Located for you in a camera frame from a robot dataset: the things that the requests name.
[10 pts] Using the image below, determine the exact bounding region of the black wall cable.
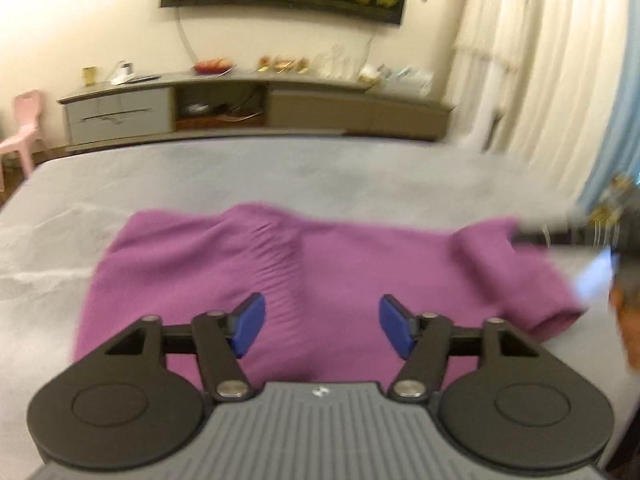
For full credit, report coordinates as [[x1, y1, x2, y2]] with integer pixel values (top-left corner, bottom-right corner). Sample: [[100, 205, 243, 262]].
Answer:
[[175, 7, 198, 68]]

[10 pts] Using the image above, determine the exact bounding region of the low grey brown cabinet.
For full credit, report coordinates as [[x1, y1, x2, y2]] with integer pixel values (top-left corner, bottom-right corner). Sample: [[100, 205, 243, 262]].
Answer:
[[57, 72, 456, 153]]

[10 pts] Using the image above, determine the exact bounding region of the pink plastic chair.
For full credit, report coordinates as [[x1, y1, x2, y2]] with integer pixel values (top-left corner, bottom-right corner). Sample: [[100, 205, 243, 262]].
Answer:
[[0, 89, 46, 191]]

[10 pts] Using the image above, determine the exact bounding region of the light blue curtain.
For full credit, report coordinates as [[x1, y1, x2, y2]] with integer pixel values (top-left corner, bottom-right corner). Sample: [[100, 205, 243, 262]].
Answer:
[[580, 35, 640, 211]]

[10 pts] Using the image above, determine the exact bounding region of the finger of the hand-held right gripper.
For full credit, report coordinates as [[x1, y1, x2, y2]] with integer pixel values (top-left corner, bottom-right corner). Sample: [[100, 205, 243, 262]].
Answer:
[[514, 220, 601, 250]]

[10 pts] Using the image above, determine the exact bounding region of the person's right hand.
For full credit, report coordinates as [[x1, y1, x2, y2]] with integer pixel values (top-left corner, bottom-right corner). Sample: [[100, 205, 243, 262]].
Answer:
[[609, 280, 640, 376]]

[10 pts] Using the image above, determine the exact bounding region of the white power strip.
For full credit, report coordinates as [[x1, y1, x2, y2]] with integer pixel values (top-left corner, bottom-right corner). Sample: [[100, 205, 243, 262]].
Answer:
[[107, 61, 136, 85]]

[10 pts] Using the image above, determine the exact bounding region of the white curtain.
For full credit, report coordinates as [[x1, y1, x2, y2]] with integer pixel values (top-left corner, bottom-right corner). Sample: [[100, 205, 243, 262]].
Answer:
[[445, 0, 631, 196]]

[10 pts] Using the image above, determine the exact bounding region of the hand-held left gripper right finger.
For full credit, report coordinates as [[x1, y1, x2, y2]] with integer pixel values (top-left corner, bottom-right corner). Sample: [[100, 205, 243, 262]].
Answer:
[[379, 295, 542, 402]]

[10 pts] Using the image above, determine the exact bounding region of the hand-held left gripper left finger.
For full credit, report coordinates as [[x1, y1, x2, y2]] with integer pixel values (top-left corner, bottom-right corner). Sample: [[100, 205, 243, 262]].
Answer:
[[102, 292, 266, 403]]

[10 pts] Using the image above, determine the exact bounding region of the white box with packets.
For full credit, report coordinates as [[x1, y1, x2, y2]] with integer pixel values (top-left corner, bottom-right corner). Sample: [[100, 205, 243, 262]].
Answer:
[[382, 67, 433, 96]]

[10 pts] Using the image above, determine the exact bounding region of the red fruit plate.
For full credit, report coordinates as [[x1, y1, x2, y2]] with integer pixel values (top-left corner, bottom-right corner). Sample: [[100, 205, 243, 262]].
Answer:
[[194, 57, 236, 75]]

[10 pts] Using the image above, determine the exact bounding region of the stack of clear glass cups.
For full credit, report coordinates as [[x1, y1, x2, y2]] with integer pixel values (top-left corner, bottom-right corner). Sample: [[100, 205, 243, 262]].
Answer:
[[315, 45, 358, 79]]

